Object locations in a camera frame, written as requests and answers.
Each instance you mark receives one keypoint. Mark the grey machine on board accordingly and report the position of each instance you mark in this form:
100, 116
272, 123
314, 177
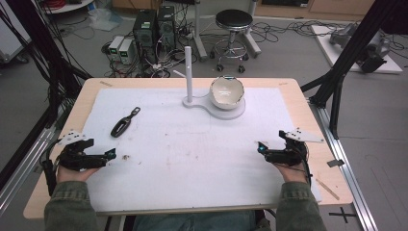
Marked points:
372, 48

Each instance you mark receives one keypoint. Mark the person's left hand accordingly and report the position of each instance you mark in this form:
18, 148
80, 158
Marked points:
75, 174

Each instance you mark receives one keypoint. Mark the white power supply unit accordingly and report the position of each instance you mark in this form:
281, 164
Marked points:
125, 51
115, 46

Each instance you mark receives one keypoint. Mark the white ceramic bowl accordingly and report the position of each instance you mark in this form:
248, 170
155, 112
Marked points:
226, 93

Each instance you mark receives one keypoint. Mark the white table leg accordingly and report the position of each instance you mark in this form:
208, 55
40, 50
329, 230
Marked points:
251, 35
198, 32

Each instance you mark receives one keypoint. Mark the thin wooden stick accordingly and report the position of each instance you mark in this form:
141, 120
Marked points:
327, 189

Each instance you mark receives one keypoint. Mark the person's right hand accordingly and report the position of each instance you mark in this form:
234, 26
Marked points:
293, 174

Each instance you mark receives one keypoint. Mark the person's legs in jeans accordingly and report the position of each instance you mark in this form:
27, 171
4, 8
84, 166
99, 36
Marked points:
195, 221

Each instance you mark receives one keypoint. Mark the white floor board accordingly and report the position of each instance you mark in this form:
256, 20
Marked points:
389, 65

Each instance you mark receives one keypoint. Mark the black metal frame strut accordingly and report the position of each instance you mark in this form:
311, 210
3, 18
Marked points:
349, 57
41, 48

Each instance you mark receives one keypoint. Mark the grey tape piece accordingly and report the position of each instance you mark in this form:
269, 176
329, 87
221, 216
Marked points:
335, 163

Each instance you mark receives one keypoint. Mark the black round stool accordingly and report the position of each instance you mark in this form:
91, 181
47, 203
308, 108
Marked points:
231, 24

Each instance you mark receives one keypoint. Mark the aluminium rail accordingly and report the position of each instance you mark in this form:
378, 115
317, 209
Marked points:
349, 179
22, 163

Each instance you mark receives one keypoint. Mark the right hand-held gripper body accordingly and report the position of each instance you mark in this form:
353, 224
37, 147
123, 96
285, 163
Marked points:
290, 150

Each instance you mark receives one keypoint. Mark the black computer tower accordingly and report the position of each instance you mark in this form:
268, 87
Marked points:
146, 33
166, 27

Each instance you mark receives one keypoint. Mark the white table mat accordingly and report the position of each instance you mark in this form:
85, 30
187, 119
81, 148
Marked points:
198, 154

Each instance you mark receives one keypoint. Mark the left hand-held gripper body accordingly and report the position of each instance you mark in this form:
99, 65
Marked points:
77, 157

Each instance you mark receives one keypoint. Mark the white stand with pole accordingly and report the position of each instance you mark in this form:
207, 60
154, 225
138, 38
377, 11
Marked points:
221, 112

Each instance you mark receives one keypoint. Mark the black slotted spoon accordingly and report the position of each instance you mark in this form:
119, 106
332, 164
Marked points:
123, 123

